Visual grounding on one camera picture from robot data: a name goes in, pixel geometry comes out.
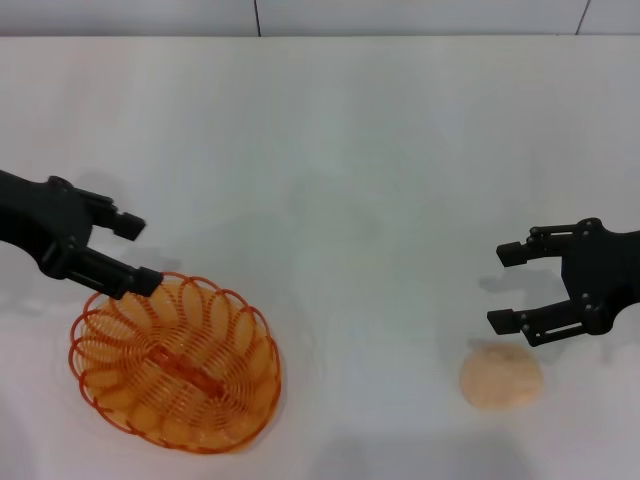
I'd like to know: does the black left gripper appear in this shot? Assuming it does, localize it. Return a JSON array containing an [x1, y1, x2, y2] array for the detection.
[[0, 169, 164, 301]]

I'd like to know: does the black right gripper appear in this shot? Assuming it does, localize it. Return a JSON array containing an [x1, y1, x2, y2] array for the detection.
[[487, 218, 640, 349]]

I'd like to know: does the round tan bread bun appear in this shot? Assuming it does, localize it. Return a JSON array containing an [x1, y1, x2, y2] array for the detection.
[[459, 341, 544, 412]]

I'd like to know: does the orange plastic woven basket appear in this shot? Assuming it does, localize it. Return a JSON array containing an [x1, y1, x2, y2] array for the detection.
[[68, 272, 283, 455]]

